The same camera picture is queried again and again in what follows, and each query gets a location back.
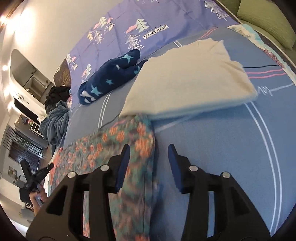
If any floral teal orange garment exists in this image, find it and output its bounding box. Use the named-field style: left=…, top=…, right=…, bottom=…
left=48, top=115, right=155, bottom=240

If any black clothes pile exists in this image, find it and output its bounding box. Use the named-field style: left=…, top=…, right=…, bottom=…
left=44, top=85, right=70, bottom=114

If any person left hand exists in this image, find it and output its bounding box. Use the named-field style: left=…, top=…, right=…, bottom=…
left=29, top=186, right=49, bottom=216

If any white shelf rack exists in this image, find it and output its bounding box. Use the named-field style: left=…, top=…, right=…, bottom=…
left=30, top=122, right=44, bottom=138

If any blue-grey crumpled blanket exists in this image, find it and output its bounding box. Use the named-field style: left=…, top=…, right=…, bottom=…
left=40, top=100, right=69, bottom=153

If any grey-blue bed sheet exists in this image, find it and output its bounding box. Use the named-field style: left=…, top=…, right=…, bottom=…
left=43, top=24, right=296, bottom=241

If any dark patterned pillow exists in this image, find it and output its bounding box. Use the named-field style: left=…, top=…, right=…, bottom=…
left=53, top=59, right=71, bottom=87

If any cream folded garment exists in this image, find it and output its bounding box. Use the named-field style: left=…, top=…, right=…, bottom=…
left=120, top=38, right=257, bottom=120

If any navy star fleece garment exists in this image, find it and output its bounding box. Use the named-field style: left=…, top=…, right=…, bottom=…
left=78, top=49, right=147, bottom=105

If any purple tree-print quilt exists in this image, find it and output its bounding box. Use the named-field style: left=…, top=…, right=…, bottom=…
left=66, top=1, right=236, bottom=93

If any green cushion near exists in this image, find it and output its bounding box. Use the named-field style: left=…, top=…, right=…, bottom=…
left=237, top=0, right=295, bottom=49

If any green cushion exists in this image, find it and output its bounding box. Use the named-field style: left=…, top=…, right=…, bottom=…
left=219, top=0, right=241, bottom=10
left=237, top=0, right=295, bottom=49

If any green cushion far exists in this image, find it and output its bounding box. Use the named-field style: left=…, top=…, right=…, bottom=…
left=219, top=0, right=241, bottom=10

